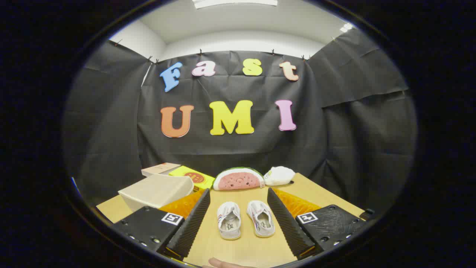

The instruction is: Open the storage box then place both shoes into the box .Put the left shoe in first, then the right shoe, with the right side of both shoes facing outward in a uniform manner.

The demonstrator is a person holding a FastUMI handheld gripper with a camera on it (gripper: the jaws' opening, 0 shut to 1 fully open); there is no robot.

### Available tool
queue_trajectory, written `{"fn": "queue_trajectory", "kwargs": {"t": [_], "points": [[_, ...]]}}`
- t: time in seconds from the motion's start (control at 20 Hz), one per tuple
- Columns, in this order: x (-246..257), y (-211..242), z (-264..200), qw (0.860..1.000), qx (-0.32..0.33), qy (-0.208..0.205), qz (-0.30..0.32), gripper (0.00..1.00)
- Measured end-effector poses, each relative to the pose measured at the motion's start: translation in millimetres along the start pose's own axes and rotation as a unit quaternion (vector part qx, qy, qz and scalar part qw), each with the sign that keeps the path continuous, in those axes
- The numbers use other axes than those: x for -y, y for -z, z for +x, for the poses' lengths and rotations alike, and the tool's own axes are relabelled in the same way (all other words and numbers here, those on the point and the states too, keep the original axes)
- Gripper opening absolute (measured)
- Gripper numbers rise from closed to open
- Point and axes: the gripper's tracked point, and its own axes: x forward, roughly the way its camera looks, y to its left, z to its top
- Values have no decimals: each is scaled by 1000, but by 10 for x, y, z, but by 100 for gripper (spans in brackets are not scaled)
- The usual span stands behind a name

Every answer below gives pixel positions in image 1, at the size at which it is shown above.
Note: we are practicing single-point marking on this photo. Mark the black backdrop cloth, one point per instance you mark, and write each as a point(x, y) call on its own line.
point(230, 149)

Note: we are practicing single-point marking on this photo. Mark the white plush toy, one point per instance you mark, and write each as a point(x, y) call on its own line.
point(280, 175)

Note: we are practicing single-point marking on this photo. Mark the cream fabric storage box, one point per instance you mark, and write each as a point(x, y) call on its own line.
point(156, 190)

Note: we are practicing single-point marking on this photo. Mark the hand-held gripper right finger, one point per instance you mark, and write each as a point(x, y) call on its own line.
point(286, 223)

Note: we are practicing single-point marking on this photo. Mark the long ceiling light panel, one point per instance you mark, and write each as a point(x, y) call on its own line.
point(234, 3)

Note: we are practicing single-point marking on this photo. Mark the white canvas shoe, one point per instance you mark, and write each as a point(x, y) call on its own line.
point(262, 223)
point(228, 227)

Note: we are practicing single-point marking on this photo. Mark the beige book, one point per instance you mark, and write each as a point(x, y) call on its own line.
point(160, 169)

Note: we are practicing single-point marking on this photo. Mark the watermelon slice plush toy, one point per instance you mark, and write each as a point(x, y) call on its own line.
point(238, 180)

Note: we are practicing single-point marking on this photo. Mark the small ceiling light panel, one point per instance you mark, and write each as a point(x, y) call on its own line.
point(346, 27)

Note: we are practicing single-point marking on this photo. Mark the yellow book with red circle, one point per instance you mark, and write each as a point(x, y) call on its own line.
point(182, 172)

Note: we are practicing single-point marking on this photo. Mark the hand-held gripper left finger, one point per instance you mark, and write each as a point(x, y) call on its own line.
point(193, 223)

